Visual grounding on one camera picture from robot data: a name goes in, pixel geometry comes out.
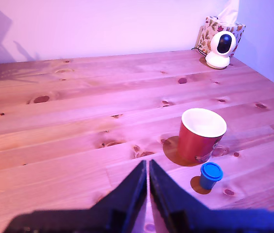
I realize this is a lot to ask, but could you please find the white tissue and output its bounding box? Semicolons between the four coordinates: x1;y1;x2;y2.
218;0;240;25

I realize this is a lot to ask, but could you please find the blue coffee capsule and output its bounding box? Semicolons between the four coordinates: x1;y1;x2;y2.
199;162;224;190

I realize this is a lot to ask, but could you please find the small white round camera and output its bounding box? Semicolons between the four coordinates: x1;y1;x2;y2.
205;31;237;70

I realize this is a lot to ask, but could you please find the thin black camera cable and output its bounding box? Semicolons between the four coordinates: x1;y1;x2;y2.
191;47;208;55

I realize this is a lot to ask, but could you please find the leaf print tissue box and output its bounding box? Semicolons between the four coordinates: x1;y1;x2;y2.
195;16;246;58

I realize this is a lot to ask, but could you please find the red cartoon print mug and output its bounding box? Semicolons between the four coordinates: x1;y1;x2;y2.
177;108;227;164

